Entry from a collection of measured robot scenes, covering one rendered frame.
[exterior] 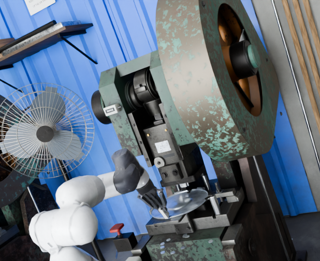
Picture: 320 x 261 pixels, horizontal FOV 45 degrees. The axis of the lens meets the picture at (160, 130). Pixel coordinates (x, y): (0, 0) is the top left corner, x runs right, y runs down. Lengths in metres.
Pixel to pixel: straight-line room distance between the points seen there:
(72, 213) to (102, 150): 2.42
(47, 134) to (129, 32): 1.22
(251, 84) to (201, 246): 0.82
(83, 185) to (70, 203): 0.07
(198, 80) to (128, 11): 1.89
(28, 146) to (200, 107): 1.31
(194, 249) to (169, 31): 0.98
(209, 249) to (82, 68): 2.15
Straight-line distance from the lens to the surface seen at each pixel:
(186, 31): 1.39
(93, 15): 3.31
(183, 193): 2.01
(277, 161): 3.01
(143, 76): 1.83
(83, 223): 1.14
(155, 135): 1.86
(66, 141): 2.42
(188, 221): 1.87
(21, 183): 2.90
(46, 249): 1.25
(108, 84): 1.85
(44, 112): 2.40
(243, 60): 1.65
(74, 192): 1.22
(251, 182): 2.13
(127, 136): 1.88
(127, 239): 1.97
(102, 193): 1.31
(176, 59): 1.38
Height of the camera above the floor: 1.43
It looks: 9 degrees down
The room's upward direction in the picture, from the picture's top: 20 degrees counter-clockwise
